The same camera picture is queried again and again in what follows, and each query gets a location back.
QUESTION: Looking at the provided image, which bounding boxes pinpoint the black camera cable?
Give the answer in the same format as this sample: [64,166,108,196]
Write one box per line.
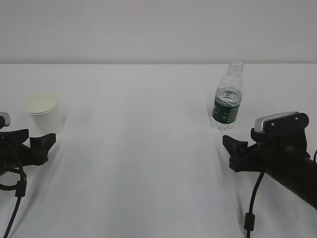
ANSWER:
[244,171,265,238]
[0,138,27,235]

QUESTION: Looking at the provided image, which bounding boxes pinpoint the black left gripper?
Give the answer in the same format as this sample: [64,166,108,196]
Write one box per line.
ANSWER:
[0,129,56,175]

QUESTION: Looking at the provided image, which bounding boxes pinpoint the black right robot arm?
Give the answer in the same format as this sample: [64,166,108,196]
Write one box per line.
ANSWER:
[222,129,317,208]

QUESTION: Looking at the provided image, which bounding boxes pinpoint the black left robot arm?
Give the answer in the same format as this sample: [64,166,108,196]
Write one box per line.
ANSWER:
[0,129,56,175]

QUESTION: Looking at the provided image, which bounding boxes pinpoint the black left camera cable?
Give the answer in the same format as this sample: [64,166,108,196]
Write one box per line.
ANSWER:
[0,138,27,235]

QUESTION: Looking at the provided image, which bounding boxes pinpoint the clear green-label water bottle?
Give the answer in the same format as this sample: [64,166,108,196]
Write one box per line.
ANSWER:
[210,60,244,130]

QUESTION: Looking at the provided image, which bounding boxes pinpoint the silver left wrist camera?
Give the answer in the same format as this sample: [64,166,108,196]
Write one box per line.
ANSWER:
[0,112,10,128]

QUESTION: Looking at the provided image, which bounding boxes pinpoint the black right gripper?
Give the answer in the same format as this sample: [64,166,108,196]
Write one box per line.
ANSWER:
[222,128,310,172]

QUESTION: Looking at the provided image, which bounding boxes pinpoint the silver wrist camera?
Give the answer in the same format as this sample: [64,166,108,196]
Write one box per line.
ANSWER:
[0,112,10,128]
[254,112,309,136]

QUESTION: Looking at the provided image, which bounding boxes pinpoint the black right camera cable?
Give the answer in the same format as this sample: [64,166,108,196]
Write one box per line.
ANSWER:
[244,171,265,238]

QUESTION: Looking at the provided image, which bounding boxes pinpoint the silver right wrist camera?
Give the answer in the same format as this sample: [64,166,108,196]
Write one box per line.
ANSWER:
[254,112,309,136]

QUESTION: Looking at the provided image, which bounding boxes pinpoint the white paper cup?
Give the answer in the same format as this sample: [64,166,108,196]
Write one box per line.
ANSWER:
[24,93,63,135]

